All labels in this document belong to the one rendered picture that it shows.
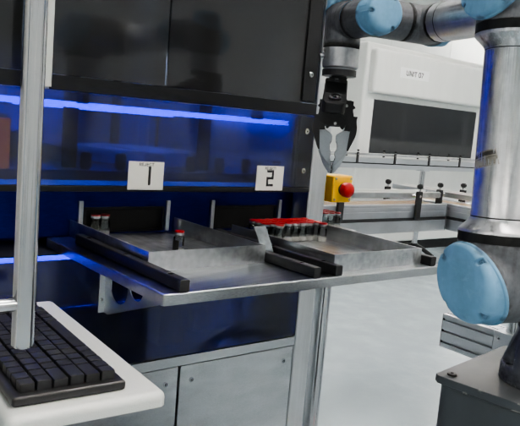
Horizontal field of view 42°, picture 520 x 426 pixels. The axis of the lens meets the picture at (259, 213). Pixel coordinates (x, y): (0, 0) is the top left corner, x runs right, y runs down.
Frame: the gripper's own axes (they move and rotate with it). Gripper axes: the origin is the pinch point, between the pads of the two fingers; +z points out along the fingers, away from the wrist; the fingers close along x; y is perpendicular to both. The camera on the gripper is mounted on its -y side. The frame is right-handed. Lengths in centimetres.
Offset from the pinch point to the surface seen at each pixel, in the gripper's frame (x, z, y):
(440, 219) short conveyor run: -40, 18, 89
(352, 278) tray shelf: -5.4, 20.3, -13.0
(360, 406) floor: -24, 106, 136
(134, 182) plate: 40.7, 6.2, -2.0
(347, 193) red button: -5.6, 8.0, 36.9
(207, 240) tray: 25.4, 18.2, 3.9
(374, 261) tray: -10.2, 18.1, -5.1
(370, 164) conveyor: -45, 14, 447
